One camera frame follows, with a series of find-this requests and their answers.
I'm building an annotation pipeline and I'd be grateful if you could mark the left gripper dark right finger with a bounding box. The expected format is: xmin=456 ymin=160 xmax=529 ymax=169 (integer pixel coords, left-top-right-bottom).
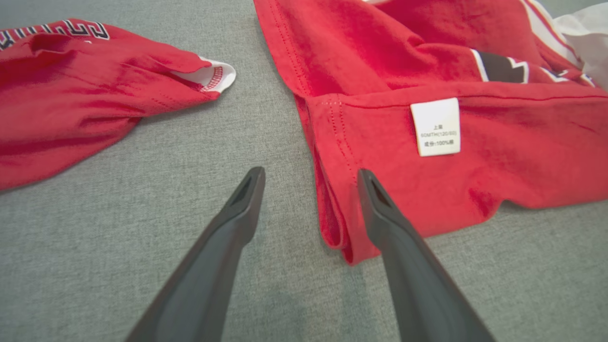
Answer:
xmin=357 ymin=169 xmax=497 ymax=342

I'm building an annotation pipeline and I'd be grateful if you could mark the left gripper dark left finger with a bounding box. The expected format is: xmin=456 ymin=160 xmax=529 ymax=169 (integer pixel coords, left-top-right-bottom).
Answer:
xmin=124 ymin=166 xmax=266 ymax=342

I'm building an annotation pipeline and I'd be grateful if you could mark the red Bulls 23 jersey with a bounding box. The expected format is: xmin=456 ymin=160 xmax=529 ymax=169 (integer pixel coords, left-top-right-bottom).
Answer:
xmin=253 ymin=0 xmax=608 ymax=266

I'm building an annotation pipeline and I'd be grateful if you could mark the grey fabric sofa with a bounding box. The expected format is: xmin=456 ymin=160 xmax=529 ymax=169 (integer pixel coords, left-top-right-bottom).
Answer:
xmin=0 ymin=0 xmax=608 ymax=342

